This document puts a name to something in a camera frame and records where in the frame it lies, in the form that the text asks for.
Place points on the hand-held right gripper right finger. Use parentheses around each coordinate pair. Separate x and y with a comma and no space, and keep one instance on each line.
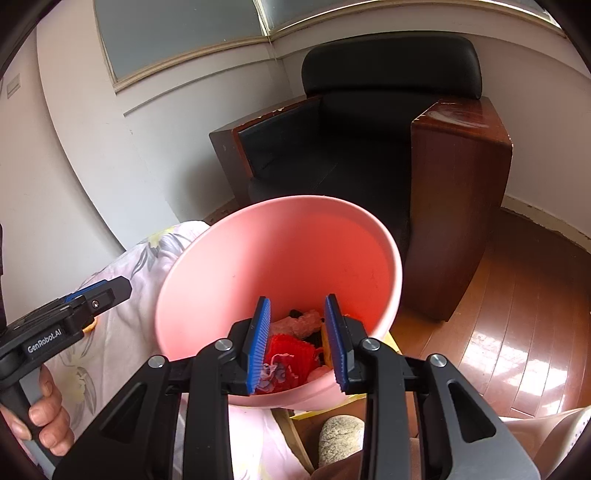
(336,341)

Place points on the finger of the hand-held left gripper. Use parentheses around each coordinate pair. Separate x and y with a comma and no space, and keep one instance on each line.
(108,293)

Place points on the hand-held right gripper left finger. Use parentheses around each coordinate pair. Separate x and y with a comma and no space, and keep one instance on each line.
(259,346)

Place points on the yellow foam fruit net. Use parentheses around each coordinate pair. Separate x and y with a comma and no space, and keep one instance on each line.
(326,348)

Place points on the dark red wrapper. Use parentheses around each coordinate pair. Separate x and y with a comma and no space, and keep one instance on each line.
(274,367)

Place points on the red foam fruit net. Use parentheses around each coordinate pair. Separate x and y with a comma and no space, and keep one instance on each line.
(291,357)

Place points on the clear plastic wrap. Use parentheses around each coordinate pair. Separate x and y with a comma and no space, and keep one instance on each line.
(300,325)

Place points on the pink plastic bucket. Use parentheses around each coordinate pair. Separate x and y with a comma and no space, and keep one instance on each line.
(286,258)

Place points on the person's left hand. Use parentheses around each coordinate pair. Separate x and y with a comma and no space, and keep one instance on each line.
(51,415)

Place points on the floral pink tablecloth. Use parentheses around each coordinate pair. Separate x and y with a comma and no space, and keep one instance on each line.
(138,258)

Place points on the grey stone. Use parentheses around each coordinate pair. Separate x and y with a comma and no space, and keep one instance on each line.
(340,441)

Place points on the wooden crate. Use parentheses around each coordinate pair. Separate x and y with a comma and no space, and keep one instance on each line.
(300,438)

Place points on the black leather armchair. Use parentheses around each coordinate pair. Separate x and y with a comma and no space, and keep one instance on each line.
(360,138)

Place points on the beige cloth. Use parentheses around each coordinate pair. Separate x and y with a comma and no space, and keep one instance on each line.
(545,438)

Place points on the frosted glass window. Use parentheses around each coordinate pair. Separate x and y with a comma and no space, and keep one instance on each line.
(184,32)

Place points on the white wall switch plate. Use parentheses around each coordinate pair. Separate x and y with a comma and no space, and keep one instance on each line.
(12,87)

